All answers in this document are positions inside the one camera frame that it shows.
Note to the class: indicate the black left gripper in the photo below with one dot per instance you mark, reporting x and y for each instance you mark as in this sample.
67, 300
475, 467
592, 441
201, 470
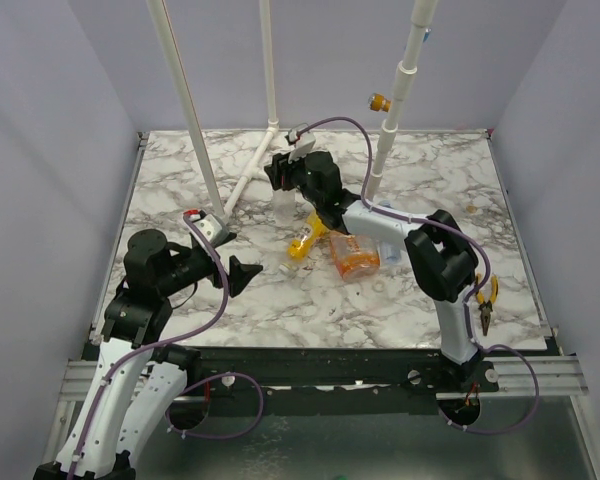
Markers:
240, 274

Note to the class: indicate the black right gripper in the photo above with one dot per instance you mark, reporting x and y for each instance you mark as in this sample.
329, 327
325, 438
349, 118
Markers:
286, 172

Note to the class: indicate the white bottle cap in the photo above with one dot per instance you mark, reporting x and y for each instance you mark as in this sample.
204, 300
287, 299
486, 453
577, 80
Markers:
289, 270

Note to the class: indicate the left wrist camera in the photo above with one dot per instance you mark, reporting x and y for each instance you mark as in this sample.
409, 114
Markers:
208, 225

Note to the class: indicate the clear plastic bottle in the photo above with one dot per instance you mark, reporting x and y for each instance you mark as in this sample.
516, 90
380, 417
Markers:
284, 206

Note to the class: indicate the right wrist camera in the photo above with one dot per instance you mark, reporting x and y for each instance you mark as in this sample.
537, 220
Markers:
301, 144

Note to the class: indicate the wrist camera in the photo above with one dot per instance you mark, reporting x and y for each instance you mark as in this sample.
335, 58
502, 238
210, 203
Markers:
301, 144
208, 225

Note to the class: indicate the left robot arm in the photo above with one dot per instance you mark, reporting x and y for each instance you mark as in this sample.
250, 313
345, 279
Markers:
138, 374

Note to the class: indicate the orange knob on pipe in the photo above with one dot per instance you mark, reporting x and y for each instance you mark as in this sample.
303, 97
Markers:
379, 103

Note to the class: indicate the yellow pomelo drink bottle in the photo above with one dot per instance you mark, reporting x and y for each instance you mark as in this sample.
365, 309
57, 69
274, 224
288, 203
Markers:
312, 230

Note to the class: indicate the yellow handled pliers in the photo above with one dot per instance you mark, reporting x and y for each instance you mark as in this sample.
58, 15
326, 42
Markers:
485, 304

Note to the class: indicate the small blue-label water bottle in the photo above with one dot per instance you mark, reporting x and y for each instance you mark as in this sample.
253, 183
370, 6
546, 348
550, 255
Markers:
389, 254

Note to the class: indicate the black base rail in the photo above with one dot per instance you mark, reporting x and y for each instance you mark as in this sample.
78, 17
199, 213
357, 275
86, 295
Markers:
238, 382

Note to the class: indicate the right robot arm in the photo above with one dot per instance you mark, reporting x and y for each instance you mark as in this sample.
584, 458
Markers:
442, 260

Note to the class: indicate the orange label squat bottle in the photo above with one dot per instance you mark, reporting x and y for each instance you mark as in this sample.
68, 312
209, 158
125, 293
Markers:
354, 256

